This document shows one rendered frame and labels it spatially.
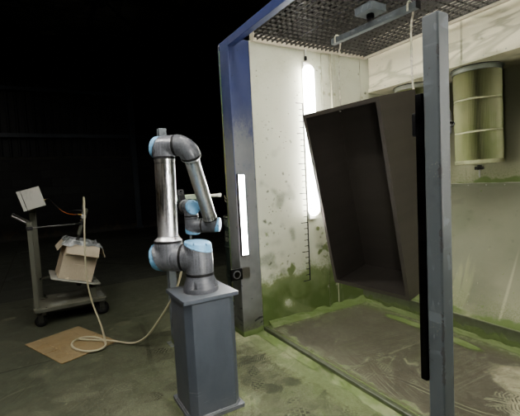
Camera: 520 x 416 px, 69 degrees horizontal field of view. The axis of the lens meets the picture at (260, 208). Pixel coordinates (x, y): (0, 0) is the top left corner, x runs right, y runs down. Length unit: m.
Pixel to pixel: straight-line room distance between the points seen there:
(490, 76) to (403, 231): 1.46
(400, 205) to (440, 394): 1.24
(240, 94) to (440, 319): 2.25
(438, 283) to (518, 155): 2.42
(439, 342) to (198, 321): 1.19
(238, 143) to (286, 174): 0.49
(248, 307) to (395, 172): 1.55
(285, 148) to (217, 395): 1.88
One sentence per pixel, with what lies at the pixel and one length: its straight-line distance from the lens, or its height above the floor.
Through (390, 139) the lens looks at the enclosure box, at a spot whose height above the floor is 1.41.
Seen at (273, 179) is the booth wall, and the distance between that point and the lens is 3.05.
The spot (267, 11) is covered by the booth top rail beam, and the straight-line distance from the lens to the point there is 2.59.
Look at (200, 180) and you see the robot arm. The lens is 2.17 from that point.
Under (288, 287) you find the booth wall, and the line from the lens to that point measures 3.22.
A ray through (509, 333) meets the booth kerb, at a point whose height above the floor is 0.14.
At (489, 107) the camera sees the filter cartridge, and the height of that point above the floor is 1.65.
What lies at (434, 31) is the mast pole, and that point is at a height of 1.59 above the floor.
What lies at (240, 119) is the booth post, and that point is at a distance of 2.95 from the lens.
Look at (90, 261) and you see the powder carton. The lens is 4.00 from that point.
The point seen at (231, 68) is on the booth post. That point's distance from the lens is 3.01.
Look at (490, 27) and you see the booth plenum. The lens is 3.24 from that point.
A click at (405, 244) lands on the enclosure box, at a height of 0.80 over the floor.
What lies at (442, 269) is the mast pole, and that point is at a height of 0.95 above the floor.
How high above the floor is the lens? 1.22
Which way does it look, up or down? 4 degrees down
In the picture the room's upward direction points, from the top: 3 degrees counter-clockwise
